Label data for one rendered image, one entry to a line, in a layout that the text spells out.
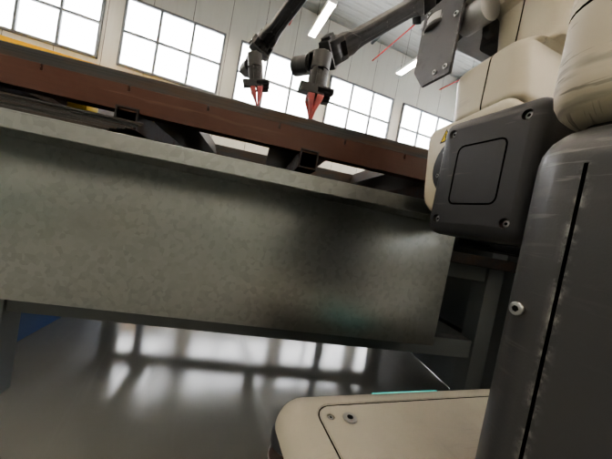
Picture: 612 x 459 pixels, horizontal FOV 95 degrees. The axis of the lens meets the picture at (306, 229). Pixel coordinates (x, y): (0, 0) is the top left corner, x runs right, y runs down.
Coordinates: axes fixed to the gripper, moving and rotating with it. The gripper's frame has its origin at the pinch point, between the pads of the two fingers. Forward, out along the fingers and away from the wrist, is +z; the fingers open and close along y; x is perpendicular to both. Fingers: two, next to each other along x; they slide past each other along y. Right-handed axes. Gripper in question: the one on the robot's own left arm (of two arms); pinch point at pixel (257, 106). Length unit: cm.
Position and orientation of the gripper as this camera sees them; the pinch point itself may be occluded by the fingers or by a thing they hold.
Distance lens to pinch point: 123.3
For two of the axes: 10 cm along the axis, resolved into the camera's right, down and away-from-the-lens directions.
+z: 0.3, 9.9, 1.1
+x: 1.5, 1.0, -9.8
